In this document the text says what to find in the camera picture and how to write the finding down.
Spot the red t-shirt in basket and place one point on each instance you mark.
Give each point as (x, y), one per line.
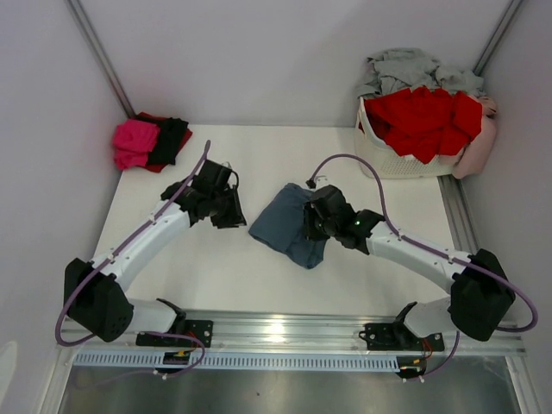
(425, 123)

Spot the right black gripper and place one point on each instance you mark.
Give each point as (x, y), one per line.
(310, 233)

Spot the blue-grey t-shirt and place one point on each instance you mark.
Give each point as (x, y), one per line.
(280, 227)

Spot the folded black t-shirt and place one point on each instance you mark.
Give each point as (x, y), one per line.
(171, 135)

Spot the white slotted cable duct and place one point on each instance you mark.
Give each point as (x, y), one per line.
(288, 362)

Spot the white laundry basket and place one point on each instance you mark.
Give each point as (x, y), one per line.
(384, 160)

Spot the folded pink t-shirt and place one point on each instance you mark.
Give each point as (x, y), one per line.
(133, 141)

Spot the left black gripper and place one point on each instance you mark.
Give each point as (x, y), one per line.
(235, 217)

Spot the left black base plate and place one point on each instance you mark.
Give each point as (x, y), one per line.
(199, 329)

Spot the corner aluminium post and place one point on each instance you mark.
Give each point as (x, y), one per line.
(86, 28)
(506, 21)

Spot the aluminium mounting rail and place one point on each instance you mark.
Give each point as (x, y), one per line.
(251, 332)

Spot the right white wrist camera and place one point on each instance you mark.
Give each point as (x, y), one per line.
(321, 181)

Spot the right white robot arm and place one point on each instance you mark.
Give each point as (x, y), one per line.
(375, 236)

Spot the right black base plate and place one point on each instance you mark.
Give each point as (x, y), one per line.
(396, 337)

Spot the right corner aluminium post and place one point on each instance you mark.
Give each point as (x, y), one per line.
(506, 21)

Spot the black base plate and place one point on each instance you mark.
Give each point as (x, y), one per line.
(199, 329)
(396, 337)

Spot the light pink garment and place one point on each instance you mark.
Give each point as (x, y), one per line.
(477, 153)

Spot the right side aluminium rail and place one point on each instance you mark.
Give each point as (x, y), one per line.
(478, 298)

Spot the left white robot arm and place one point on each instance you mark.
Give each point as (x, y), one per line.
(95, 290)

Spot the left corner aluminium post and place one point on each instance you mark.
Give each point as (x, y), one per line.
(86, 28)

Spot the grey t-shirt in basket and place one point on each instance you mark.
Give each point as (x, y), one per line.
(398, 69)

